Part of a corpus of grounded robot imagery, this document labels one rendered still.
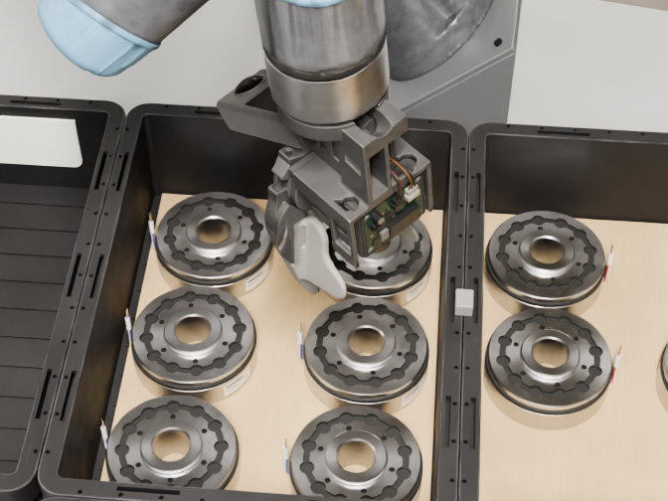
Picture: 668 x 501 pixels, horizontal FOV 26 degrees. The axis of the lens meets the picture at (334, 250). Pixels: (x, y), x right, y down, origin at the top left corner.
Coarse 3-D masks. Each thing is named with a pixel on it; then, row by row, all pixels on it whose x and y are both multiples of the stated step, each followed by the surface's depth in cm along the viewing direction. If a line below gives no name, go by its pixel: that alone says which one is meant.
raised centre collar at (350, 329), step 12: (348, 324) 120; (360, 324) 120; (372, 324) 120; (384, 324) 120; (348, 336) 119; (384, 336) 119; (348, 348) 118; (384, 348) 118; (348, 360) 117; (360, 360) 117; (372, 360) 117; (384, 360) 117
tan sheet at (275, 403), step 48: (432, 240) 131; (144, 288) 127; (288, 288) 127; (432, 288) 127; (288, 336) 124; (432, 336) 124; (288, 384) 120; (432, 384) 120; (240, 432) 117; (288, 432) 117; (432, 432) 117; (240, 480) 114; (288, 480) 114
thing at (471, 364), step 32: (480, 128) 126; (512, 128) 126; (544, 128) 126; (576, 128) 126; (480, 160) 123; (480, 192) 121; (480, 224) 118; (480, 256) 116; (480, 288) 114; (480, 320) 112; (480, 352) 110; (480, 384) 108; (480, 416) 106
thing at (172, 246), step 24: (216, 192) 130; (168, 216) 128; (192, 216) 128; (240, 216) 128; (168, 240) 127; (240, 240) 126; (264, 240) 126; (168, 264) 125; (192, 264) 125; (216, 264) 125; (240, 264) 125
